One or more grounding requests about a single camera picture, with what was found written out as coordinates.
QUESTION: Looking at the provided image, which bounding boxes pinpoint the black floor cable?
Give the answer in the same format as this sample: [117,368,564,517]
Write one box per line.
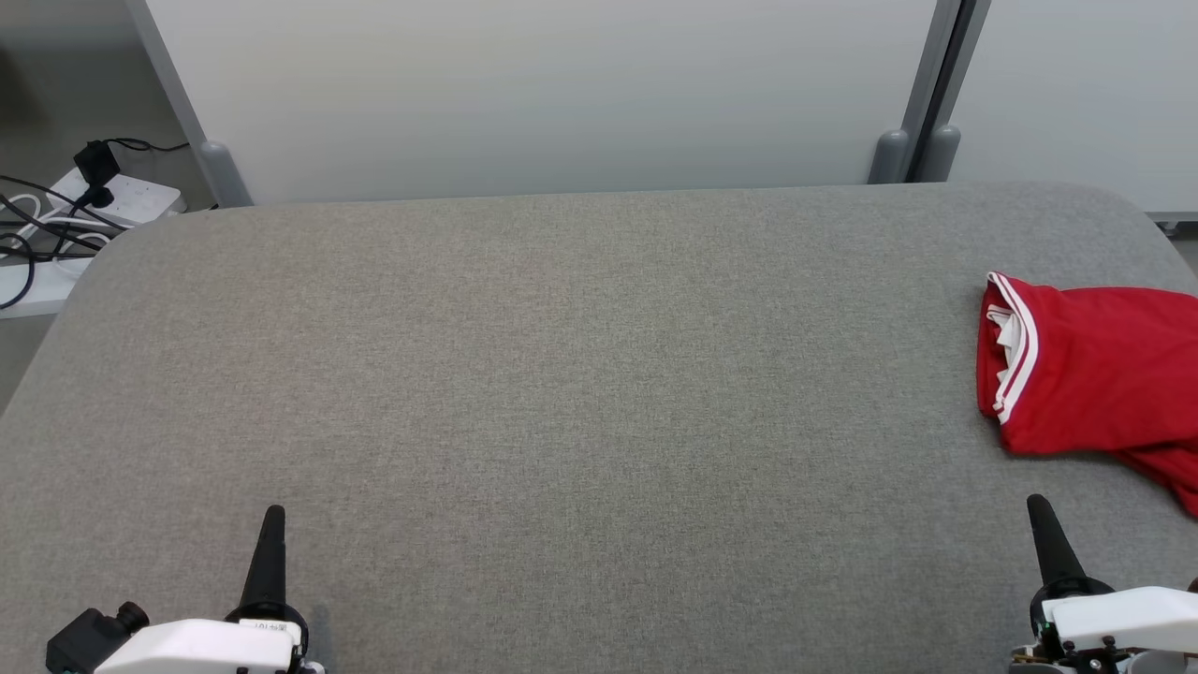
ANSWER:
[0,176,109,310]

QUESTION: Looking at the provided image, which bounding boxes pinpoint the grey partition post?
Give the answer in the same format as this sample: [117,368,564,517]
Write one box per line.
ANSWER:
[868,0,965,185]
[124,0,254,207]
[917,0,993,183]

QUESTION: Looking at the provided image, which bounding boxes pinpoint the red shorts with white stripe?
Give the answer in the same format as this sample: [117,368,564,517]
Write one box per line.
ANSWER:
[1116,445,1198,519]

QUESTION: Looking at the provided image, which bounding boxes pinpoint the white power strip with adapter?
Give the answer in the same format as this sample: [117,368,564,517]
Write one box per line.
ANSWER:
[47,167,184,229]

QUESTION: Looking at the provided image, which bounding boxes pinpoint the red Bulls jersey shirt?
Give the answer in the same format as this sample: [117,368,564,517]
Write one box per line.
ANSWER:
[976,271,1198,460]

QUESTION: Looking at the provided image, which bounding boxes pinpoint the wide white partition panel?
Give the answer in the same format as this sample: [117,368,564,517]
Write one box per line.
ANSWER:
[145,0,937,207]

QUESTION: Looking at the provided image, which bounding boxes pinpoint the black power adapter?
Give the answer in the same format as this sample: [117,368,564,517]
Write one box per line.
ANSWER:
[73,140,121,210]

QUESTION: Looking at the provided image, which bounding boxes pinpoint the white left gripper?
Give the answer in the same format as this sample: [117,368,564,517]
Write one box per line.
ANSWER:
[94,505,325,674]

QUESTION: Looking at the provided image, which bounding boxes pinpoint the long white power strip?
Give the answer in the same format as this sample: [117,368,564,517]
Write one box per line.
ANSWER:
[0,257,96,320]

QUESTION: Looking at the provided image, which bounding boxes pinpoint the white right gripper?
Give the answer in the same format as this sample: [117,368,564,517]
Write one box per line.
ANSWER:
[1009,493,1198,674]

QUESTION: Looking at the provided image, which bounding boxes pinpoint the white floor cable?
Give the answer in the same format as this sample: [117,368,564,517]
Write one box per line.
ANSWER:
[0,192,104,272]

